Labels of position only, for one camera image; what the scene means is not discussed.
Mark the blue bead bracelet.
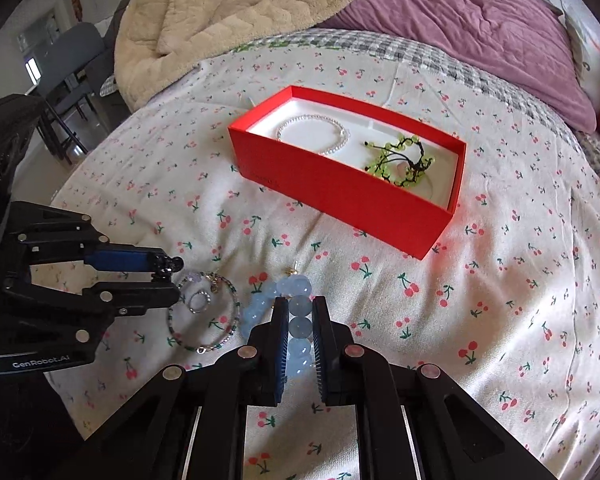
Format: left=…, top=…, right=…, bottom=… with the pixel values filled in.
left=240, top=274, right=318, bottom=382

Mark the small pearl ring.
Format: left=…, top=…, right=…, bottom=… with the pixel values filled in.
left=186, top=289, right=211, bottom=316

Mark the multicolour thin bead necklace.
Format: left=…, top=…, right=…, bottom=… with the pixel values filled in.
left=166, top=270, right=242, bottom=354

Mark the red jewelry box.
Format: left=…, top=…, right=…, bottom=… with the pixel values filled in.
left=228, top=86, right=467, bottom=259

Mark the cherry print bed sheet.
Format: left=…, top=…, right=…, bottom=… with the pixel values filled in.
left=50, top=46, right=600, bottom=479

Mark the grey chair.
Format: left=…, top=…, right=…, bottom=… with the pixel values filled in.
left=33, top=23, right=116, bottom=160

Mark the beige fleece blanket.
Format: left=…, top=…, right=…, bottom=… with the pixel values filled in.
left=114, top=0, right=353, bottom=110

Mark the grey checked bed sheet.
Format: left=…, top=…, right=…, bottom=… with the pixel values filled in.
left=231, top=28, right=600, bottom=177

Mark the purple quilt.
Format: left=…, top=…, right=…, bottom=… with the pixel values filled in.
left=321, top=0, right=597, bottom=133

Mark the white printed pillow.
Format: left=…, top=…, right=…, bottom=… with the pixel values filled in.
left=562, top=2, right=600, bottom=113

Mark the green beaded black-cord bracelet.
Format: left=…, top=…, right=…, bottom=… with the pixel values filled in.
left=363, top=133, right=437, bottom=189

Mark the white pearl bracelet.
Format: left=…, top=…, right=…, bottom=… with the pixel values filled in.
left=275, top=112, right=350, bottom=156

